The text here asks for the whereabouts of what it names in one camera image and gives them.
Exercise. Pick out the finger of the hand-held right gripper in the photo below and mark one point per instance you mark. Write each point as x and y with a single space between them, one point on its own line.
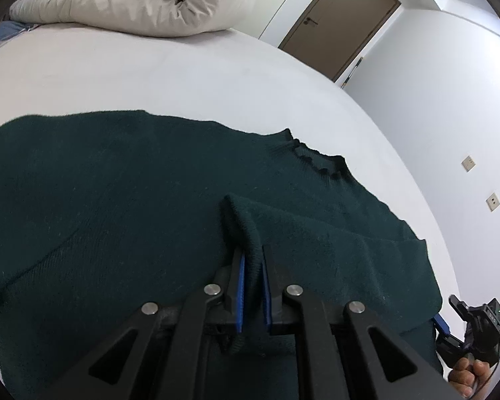
441 325
457 304

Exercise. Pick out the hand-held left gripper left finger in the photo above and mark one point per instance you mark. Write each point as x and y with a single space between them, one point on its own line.
241 296

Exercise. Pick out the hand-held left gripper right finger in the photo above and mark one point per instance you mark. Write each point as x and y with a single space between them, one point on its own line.
267 300

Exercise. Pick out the dark green knit sweater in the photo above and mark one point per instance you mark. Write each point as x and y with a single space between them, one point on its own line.
129 200

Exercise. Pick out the person's right hand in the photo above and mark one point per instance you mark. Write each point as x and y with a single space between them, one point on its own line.
468 377

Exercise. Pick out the white bed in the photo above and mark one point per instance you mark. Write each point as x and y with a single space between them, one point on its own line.
150 75

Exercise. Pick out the thin stick beside door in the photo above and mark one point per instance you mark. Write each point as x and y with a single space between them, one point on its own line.
354 71

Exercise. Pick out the brown wooden door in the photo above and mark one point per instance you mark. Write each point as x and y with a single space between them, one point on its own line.
346 16

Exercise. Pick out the cream white duvet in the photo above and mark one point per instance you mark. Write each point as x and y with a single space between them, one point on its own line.
150 4

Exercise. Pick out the blue pillow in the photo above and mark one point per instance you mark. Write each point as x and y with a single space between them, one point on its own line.
4 37

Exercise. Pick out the beige wall socket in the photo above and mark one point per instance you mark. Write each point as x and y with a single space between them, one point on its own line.
493 202
468 163

